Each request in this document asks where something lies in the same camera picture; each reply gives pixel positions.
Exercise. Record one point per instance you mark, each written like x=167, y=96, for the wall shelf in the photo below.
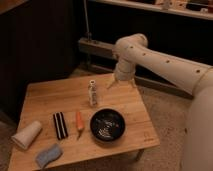
x=163, y=7

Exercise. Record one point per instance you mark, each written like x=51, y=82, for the vertical metal pole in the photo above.
x=88, y=33

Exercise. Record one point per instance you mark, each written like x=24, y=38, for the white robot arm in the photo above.
x=194, y=78

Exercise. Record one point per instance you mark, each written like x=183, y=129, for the black bowl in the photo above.
x=107, y=125

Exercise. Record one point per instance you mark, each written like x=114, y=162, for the blue sponge cloth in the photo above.
x=49, y=155

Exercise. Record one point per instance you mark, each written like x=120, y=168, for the orange carrot toy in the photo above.
x=79, y=124

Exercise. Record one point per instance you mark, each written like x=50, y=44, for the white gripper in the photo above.
x=124, y=71

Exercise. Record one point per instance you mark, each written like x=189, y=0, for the black white striped eraser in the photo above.
x=60, y=126

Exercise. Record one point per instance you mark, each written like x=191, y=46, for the wooden table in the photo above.
x=69, y=96

